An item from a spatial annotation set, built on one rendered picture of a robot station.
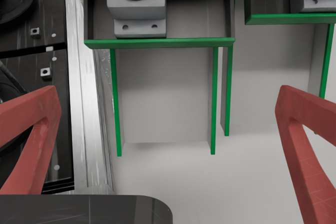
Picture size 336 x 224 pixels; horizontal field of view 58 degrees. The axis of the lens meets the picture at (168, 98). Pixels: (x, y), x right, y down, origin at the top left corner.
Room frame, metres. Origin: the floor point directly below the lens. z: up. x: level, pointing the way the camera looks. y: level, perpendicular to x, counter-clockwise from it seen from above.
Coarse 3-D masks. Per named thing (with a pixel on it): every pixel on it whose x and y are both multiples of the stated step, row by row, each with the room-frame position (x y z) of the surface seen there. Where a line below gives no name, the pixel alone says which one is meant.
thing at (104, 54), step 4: (80, 0) 0.27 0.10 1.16; (100, 52) 0.27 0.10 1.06; (104, 52) 0.27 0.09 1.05; (108, 52) 0.27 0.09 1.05; (100, 56) 0.27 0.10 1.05; (104, 56) 0.27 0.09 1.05; (108, 56) 0.27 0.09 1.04; (104, 60) 0.27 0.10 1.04; (108, 60) 0.27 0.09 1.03; (104, 64) 0.27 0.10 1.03; (108, 64) 0.27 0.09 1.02; (104, 68) 0.27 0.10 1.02; (108, 68) 0.27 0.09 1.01; (108, 72) 0.27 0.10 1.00; (108, 76) 0.27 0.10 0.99; (108, 80) 0.27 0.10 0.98; (112, 100) 0.29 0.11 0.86; (112, 104) 0.28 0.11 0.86; (112, 108) 0.27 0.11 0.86
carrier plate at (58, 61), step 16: (16, 64) 0.31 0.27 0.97; (32, 64) 0.31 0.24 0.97; (48, 64) 0.31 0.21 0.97; (64, 64) 0.31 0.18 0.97; (32, 80) 0.28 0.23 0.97; (48, 80) 0.27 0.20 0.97; (64, 80) 0.27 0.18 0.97; (64, 96) 0.24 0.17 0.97; (64, 112) 0.21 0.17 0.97; (64, 128) 0.19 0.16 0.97; (64, 144) 0.16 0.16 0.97; (0, 160) 0.13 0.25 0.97; (16, 160) 0.13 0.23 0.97; (64, 160) 0.13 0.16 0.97; (0, 176) 0.11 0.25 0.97; (48, 176) 0.11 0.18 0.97; (64, 176) 0.11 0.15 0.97
